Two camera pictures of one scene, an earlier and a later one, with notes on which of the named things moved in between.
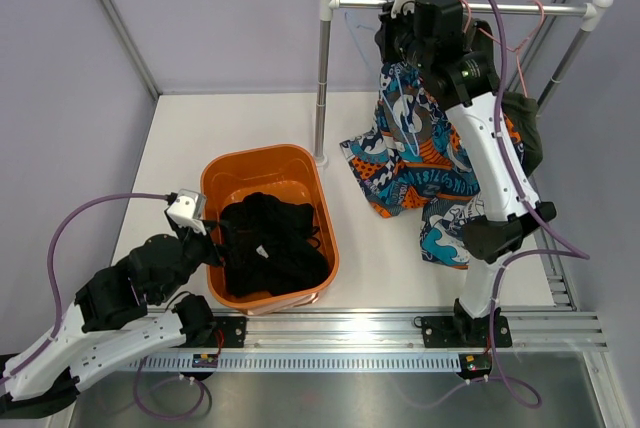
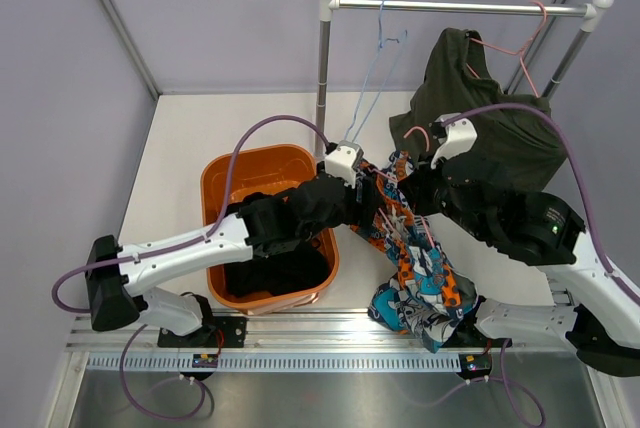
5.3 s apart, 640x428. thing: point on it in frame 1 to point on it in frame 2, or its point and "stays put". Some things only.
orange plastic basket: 291,173 stays put
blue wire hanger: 417,152 to 382,43
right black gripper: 388,26 to 416,185
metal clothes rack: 330,3 stays put
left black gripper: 216,253 to 360,213
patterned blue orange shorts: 411,158 to 427,295
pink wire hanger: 469,14 to 395,181
